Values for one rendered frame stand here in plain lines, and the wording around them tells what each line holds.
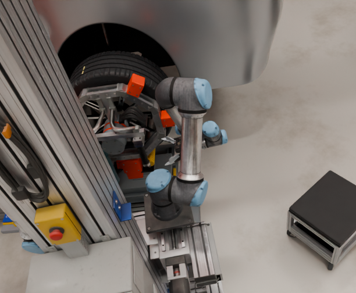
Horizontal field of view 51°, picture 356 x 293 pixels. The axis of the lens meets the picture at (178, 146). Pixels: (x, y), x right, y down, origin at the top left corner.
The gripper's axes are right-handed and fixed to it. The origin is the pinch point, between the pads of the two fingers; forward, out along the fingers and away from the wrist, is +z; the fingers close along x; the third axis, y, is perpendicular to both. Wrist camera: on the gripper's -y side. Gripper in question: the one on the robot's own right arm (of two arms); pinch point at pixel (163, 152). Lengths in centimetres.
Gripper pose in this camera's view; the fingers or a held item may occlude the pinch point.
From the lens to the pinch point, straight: 202.6
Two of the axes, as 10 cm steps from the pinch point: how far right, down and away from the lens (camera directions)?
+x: 1.3, 9.2, -3.7
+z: -9.5, 2.2, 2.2
